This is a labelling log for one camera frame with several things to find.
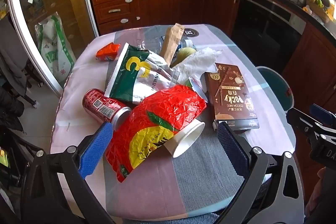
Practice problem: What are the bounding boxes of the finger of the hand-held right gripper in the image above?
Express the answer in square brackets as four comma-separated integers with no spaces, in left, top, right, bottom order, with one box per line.
[309,104,336,125]
[286,108,328,141]

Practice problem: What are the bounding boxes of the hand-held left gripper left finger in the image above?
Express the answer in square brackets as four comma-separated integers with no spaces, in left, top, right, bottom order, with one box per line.
[22,122,114,224]

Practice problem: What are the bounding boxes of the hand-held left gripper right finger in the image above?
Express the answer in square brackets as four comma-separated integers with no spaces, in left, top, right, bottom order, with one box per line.
[217,121,306,224]

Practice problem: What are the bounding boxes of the teal trash bin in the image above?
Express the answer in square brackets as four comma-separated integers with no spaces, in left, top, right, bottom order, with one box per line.
[256,66,293,111]

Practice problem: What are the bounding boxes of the white paper cup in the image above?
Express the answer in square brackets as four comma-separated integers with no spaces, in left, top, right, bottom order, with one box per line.
[164,120,206,159]

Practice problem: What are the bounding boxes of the red drink can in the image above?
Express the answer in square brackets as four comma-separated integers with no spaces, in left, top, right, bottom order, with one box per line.
[83,89,132,131]

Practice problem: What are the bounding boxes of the brown snack box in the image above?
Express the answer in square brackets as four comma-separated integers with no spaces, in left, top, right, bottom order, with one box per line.
[204,63,260,131]

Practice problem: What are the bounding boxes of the red yellow snack bag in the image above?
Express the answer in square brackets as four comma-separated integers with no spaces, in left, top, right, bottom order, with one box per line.
[105,85,208,184]

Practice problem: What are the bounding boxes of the green white foil bag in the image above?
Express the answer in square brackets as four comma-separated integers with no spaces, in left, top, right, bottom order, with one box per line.
[105,42,189,105]

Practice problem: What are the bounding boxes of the white paper towel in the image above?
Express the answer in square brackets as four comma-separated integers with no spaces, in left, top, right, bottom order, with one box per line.
[172,47,223,83]

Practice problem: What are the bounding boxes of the small orange snack packet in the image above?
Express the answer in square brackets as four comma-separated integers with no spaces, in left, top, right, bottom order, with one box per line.
[95,42,122,62]

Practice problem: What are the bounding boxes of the pale green corn husk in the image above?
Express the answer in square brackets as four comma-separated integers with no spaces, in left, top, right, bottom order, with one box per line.
[171,47,197,67]

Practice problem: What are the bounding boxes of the clear plastic water bottle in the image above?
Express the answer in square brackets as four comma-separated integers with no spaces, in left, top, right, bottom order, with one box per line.
[136,35,196,56]

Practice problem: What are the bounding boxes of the brown paper bag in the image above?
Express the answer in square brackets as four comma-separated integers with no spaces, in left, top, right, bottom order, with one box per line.
[160,23,185,64]

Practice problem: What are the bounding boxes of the plaid pink grey tablecloth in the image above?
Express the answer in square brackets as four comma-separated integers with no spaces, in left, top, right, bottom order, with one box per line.
[50,25,296,220]

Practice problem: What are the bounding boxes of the black built-in oven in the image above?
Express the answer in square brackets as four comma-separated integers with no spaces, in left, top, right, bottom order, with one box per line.
[231,0,307,75]

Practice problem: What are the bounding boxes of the green white plastic bag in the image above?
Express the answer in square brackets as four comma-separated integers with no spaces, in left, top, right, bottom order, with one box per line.
[35,15,75,83]

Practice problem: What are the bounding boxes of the glass sliding door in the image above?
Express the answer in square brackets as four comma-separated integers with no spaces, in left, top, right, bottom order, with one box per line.
[7,0,99,96]

